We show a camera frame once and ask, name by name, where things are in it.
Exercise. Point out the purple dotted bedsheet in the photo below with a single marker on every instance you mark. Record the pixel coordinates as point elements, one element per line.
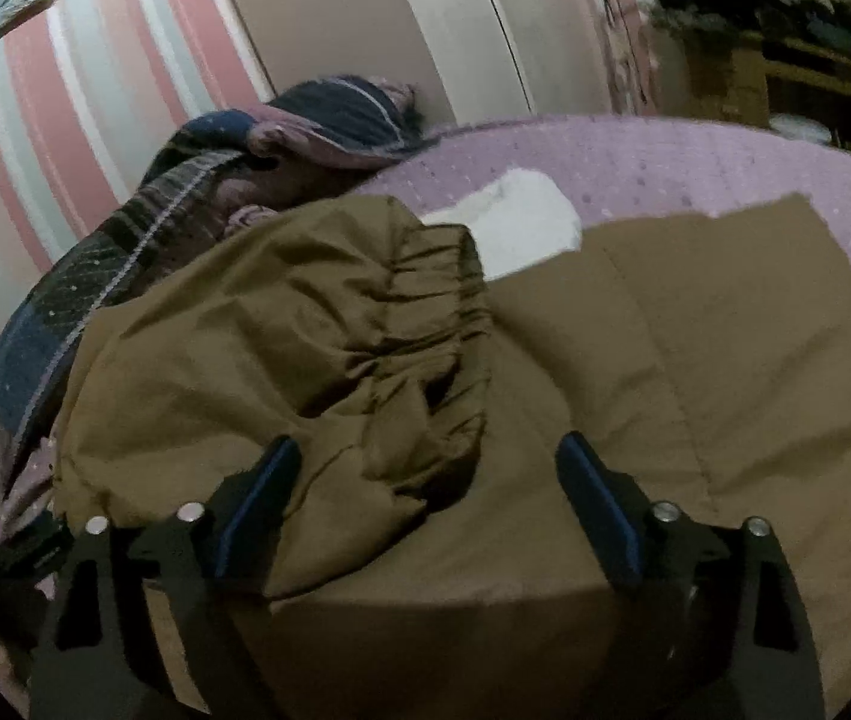
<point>695,157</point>

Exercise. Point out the wooden desk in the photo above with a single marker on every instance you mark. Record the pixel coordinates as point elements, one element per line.
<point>808,82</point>

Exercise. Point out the olive brown pants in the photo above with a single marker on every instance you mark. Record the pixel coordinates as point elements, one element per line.
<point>365,330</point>

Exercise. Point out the cream wardrobe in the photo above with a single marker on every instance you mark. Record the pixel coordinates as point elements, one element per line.
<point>410,22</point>

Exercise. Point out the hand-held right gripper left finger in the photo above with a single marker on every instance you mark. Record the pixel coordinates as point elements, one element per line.
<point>260,499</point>

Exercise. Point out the dark plaid blanket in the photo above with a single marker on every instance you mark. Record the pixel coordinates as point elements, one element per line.
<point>170,217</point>

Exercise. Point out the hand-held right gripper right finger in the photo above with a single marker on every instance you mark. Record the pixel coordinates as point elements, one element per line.
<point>602,502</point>

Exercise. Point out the white cloth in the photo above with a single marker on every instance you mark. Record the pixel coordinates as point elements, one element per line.
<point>523,221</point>

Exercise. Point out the white plate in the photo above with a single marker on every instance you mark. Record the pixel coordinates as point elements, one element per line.
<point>800,127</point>

